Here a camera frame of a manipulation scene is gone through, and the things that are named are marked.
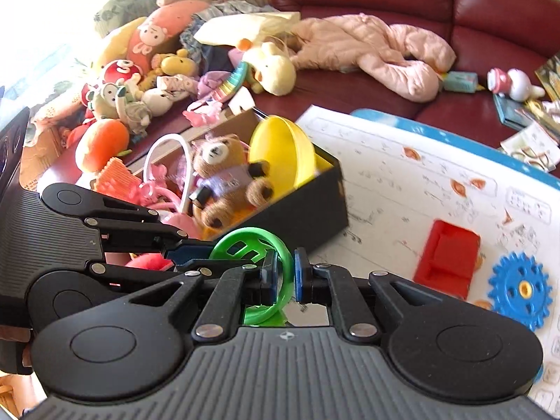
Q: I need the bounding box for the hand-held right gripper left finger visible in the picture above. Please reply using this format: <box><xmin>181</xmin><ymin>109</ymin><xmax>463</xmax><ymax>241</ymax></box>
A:
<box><xmin>127</xmin><ymin>251</ymin><xmax>283</xmax><ymax>342</ymax></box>

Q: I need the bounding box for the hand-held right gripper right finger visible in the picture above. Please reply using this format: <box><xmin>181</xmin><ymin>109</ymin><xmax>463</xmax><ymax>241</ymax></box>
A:
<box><xmin>294</xmin><ymin>247</ymin><xmax>442</xmax><ymax>342</ymax></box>

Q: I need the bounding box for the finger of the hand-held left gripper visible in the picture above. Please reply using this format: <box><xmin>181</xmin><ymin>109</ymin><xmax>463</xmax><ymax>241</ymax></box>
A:
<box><xmin>90</xmin><ymin>259</ymin><xmax>224</xmax><ymax>292</ymax></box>
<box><xmin>85</xmin><ymin>190</ymin><xmax>215</xmax><ymax>260</ymax></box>

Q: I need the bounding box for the pink monkey ring toy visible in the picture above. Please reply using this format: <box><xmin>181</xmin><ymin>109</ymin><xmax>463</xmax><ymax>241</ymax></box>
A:
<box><xmin>131</xmin><ymin>164</ymin><xmax>202</xmax><ymax>238</ymax></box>

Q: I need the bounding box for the green plastic ring toy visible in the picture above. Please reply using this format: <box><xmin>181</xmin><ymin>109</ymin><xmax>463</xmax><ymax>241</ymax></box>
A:
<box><xmin>209</xmin><ymin>226</ymin><xmax>293</xmax><ymax>327</ymax></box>

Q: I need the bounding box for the pink building block piece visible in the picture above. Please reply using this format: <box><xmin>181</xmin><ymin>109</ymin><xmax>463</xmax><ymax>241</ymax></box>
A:
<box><xmin>94</xmin><ymin>160</ymin><xmax>141</xmax><ymax>202</ymax></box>

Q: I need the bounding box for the black cardboard box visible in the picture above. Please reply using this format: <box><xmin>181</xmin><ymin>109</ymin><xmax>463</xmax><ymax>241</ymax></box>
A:
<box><xmin>131</xmin><ymin>108</ymin><xmax>349</xmax><ymax>252</ymax></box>

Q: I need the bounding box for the white headband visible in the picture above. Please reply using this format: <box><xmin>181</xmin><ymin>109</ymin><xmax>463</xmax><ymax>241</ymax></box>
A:
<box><xmin>143</xmin><ymin>135</ymin><xmax>195</xmax><ymax>211</ymax></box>

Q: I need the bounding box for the red plastic block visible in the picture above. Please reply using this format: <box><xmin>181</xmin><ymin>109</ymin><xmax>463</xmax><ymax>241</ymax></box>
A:
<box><xmin>413</xmin><ymin>220</ymin><xmax>482</xmax><ymax>300</ymax></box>

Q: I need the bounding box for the orange plush fruit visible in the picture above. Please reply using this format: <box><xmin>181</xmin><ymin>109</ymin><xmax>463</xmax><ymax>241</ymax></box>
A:
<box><xmin>75</xmin><ymin>119</ymin><xmax>131</xmax><ymax>171</ymax></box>

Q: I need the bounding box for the brown teddy bear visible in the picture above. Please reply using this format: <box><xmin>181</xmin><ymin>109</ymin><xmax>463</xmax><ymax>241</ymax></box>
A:
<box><xmin>190</xmin><ymin>133</ymin><xmax>275</xmax><ymax>230</ymax></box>

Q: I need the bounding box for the yellow plastic bowl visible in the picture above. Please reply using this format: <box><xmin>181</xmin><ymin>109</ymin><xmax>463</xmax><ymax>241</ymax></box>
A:
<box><xmin>248</xmin><ymin>115</ymin><xmax>333</xmax><ymax>191</ymax></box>

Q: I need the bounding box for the white doll plush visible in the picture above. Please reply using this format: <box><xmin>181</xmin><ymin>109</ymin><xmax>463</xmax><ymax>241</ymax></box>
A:
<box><xmin>87</xmin><ymin>83</ymin><xmax>152</xmax><ymax>134</ymax></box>

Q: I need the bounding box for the printed instruction sheet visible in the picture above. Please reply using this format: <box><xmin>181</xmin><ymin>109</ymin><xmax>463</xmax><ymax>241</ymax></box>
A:
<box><xmin>294</xmin><ymin>104</ymin><xmax>560</xmax><ymax>416</ymax></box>

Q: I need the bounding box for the pink bow toy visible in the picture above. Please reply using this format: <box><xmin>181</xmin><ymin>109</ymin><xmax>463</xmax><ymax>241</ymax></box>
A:
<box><xmin>183</xmin><ymin>100</ymin><xmax>224</xmax><ymax>127</ymax></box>

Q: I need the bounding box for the red round plush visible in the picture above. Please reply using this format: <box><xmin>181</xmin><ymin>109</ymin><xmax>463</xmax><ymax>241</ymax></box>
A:
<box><xmin>98</xmin><ymin>59</ymin><xmax>143</xmax><ymax>84</ymax></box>

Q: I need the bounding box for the purple cloth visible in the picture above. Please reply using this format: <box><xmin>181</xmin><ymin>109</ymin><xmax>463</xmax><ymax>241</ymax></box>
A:
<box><xmin>197</xmin><ymin>72</ymin><xmax>232</xmax><ymax>99</ymax></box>

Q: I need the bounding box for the blue children's table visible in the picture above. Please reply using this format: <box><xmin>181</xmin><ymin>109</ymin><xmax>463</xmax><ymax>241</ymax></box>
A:
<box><xmin>350</xmin><ymin>108</ymin><xmax>560</xmax><ymax>180</ymax></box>

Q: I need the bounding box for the rainbow striped toy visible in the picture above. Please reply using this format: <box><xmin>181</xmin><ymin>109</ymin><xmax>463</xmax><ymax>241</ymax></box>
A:
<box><xmin>214</xmin><ymin>62</ymin><xmax>252</xmax><ymax>101</ymax></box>

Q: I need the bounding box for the yellow plush cushion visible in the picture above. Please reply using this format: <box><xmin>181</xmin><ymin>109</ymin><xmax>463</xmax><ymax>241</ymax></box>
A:
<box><xmin>90</xmin><ymin>16</ymin><xmax>147</xmax><ymax>75</ymax></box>

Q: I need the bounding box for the pink long plush pillow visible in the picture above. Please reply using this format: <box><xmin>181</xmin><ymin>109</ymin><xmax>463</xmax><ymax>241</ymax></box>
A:
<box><xmin>127</xmin><ymin>0</ymin><xmax>211</xmax><ymax>68</ymax></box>

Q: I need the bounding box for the yellow duck plush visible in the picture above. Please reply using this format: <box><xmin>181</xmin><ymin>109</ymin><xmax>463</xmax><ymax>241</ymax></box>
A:
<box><xmin>236</xmin><ymin>38</ymin><xmax>297</xmax><ymax>96</ymax></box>

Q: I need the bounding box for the blue plastic gear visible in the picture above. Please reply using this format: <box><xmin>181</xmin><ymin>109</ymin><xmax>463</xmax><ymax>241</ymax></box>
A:
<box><xmin>488</xmin><ymin>251</ymin><xmax>554</xmax><ymax>331</ymax></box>

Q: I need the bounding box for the floral cushion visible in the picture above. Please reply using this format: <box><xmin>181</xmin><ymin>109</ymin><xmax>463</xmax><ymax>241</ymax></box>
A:
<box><xmin>94</xmin><ymin>0</ymin><xmax>167</xmax><ymax>36</ymax></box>

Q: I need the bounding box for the cream cloth bag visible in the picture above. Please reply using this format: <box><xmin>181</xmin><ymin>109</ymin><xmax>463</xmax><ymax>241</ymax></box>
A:
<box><xmin>195</xmin><ymin>12</ymin><xmax>300</xmax><ymax>47</ymax></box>

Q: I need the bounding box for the pink padded jacket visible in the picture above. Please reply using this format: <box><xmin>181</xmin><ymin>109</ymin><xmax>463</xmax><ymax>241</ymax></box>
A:
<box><xmin>289</xmin><ymin>14</ymin><xmax>456</xmax><ymax>102</ymax></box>

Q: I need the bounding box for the teal carton box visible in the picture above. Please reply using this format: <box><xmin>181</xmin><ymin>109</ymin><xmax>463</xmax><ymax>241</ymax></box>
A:
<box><xmin>442</xmin><ymin>71</ymin><xmax>480</xmax><ymax>94</ymax></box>

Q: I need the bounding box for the blue book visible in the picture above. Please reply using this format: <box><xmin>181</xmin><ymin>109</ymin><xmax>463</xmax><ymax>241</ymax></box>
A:
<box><xmin>492</xmin><ymin>94</ymin><xmax>532</xmax><ymax>130</ymax></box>

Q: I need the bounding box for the white exercise book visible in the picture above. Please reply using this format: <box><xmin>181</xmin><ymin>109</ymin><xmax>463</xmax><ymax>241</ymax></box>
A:
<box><xmin>501</xmin><ymin>125</ymin><xmax>560</xmax><ymax>171</ymax></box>

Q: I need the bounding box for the white rabbit toy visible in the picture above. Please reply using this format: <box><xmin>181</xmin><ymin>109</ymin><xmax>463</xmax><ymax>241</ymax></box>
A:
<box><xmin>488</xmin><ymin>69</ymin><xmax>545</xmax><ymax>100</ymax></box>

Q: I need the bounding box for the corn picture packet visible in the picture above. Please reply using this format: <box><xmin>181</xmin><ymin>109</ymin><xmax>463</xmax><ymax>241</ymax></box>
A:
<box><xmin>534</xmin><ymin>52</ymin><xmax>560</xmax><ymax>84</ymax></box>

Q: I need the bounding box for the dark red leather sofa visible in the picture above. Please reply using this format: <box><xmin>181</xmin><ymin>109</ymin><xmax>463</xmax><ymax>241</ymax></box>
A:
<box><xmin>20</xmin><ymin>0</ymin><xmax>560</xmax><ymax>176</ymax></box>

